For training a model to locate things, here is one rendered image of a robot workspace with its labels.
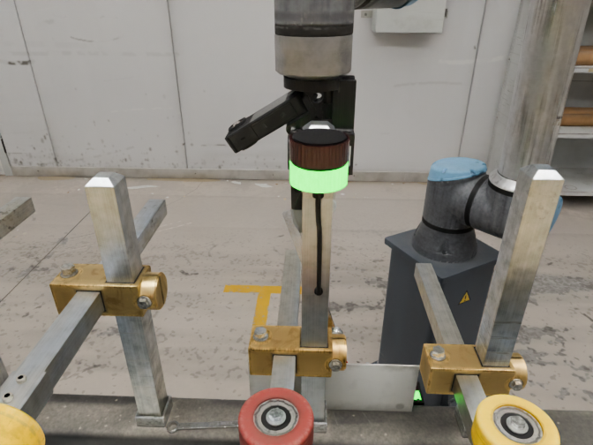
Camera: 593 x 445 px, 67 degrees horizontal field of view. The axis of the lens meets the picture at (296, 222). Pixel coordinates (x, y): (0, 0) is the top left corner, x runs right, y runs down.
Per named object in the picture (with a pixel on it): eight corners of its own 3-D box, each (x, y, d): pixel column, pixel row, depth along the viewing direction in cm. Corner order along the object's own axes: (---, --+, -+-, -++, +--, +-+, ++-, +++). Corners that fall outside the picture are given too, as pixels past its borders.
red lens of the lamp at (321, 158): (290, 148, 48) (290, 128, 47) (347, 148, 48) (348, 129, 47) (288, 169, 43) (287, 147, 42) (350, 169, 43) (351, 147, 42)
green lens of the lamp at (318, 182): (290, 169, 49) (290, 151, 48) (345, 170, 49) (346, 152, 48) (288, 192, 44) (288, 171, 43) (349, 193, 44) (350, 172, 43)
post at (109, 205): (154, 433, 77) (95, 169, 54) (175, 433, 76) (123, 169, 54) (147, 452, 73) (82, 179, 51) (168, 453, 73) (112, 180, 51)
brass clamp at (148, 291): (78, 290, 64) (69, 260, 62) (170, 292, 64) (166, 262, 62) (56, 318, 59) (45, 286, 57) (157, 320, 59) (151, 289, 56)
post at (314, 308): (301, 412, 73) (303, 118, 50) (323, 413, 73) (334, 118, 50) (300, 432, 70) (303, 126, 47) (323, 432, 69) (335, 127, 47)
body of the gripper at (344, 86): (352, 181, 56) (357, 81, 50) (283, 180, 56) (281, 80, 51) (348, 160, 63) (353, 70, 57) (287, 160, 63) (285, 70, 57)
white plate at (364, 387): (251, 403, 74) (248, 358, 69) (410, 409, 73) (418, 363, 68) (251, 406, 73) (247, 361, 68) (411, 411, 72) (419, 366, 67)
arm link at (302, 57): (271, 37, 48) (278, 29, 56) (273, 84, 50) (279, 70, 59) (356, 37, 47) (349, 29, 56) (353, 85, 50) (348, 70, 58)
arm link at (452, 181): (439, 201, 142) (448, 148, 134) (491, 220, 131) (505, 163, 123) (411, 216, 133) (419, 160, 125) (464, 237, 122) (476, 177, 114)
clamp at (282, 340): (253, 350, 68) (251, 324, 65) (343, 352, 67) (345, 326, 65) (249, 379, 63) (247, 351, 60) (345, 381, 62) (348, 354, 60)
